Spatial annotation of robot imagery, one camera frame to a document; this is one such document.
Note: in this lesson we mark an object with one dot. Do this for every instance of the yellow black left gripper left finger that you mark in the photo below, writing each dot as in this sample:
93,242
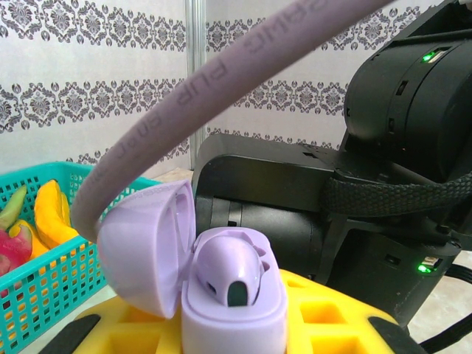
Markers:
121,332

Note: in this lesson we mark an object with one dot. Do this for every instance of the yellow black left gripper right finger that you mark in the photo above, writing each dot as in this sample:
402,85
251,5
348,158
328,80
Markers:
332,324

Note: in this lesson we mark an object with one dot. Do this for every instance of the purple earbud charging case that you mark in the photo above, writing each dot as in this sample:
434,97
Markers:
147,258

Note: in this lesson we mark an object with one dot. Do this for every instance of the teal plastic mesh basket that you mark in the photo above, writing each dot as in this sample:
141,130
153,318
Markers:
37,266

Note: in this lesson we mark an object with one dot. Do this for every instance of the yellow banana bunch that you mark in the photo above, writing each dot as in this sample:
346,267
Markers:
51,217

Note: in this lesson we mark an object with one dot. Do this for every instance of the pink dragon fruit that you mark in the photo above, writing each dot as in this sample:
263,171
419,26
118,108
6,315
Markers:
13,247

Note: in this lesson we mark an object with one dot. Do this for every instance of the aluminium frame post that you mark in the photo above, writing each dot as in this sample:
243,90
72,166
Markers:
195,73

